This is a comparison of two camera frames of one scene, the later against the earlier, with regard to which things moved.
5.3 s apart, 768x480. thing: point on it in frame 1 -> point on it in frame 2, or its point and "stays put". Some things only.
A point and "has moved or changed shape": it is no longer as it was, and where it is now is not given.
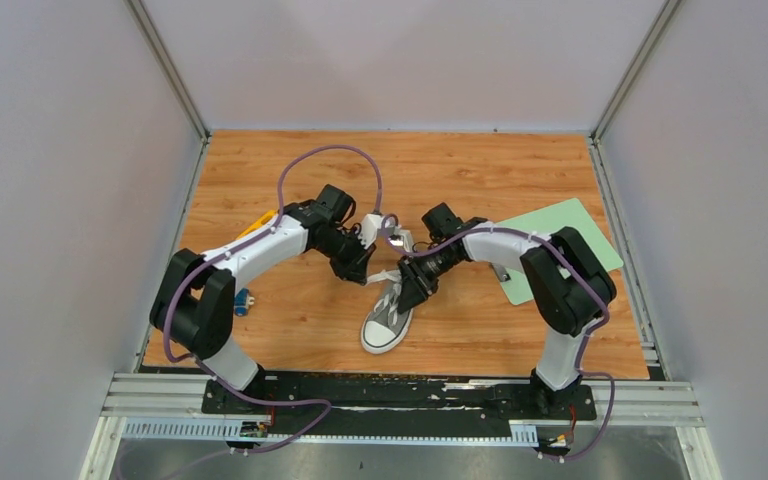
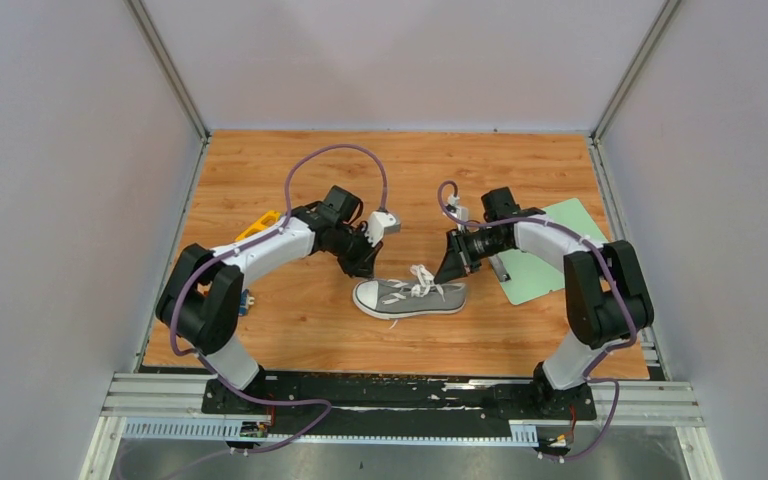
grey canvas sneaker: x=385 y=328 -> x=389 y=299
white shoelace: x=396 y=275 has moved or changed shape
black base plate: x=396 y=402 stays put
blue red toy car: x=242 y=300 stays put
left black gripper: x=356 y=269 stays put
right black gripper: x=417 y=285 -> x=454 y=264
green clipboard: x=571 y=213 stays put
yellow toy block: x=259 y=222 stays put
